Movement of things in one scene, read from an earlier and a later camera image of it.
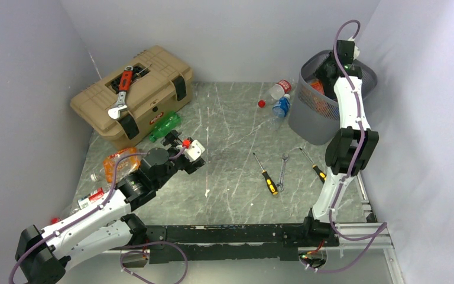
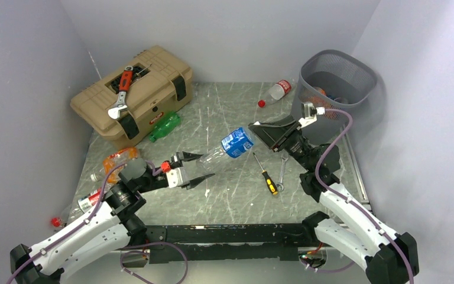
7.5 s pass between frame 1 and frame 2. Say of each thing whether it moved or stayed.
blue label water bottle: moved
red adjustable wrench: stayed
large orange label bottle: moved
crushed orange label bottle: stayed
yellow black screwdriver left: stayed
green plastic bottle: stayed
